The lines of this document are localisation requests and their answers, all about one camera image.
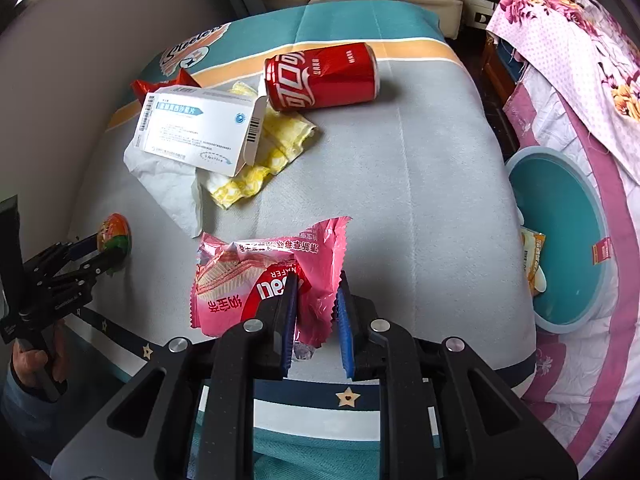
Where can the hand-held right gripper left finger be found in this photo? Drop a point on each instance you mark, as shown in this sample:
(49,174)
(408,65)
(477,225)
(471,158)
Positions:
(287,330)

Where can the yellow patterned wrapper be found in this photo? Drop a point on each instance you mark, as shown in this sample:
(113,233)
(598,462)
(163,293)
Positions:
(280,145)

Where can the person's left forearm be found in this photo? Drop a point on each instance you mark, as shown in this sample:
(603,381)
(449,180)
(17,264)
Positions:
(25,420)

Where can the person's left hand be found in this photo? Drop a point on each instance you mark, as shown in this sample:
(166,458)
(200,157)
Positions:
(27,360)

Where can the red cola can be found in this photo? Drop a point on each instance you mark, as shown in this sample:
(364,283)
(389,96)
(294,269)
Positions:
(325,77)

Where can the white medicine box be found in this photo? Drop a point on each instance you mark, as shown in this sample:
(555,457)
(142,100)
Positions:
(195,130)

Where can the red snack packet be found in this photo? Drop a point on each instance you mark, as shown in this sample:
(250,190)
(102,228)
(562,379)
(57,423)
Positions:
(175,82)

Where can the pink and white bedsheet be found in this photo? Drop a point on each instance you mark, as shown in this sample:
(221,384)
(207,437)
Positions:
(600,310)

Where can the grey headboard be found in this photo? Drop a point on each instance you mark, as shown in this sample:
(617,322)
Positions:
(75,85)

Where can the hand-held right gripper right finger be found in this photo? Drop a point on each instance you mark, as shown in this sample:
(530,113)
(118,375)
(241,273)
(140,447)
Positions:
(345,330)

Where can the teal plastic bin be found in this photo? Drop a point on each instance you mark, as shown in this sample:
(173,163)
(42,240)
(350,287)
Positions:
(565,210)

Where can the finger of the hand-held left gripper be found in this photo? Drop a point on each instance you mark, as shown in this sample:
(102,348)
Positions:
(100,265)
(80,247)

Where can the floral pink quilt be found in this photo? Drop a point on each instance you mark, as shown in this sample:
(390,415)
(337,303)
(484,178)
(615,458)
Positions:
(575,35)

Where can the white tissue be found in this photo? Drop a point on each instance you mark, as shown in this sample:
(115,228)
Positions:
(170,185)

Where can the yellow snack packet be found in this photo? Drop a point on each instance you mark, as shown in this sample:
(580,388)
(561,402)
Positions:
(532,250)

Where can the pink wafer packet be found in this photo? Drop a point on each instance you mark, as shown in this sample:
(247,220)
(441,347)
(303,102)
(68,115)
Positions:
(225,280)

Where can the round colourful lid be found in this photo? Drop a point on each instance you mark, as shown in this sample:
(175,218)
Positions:
(112,230)

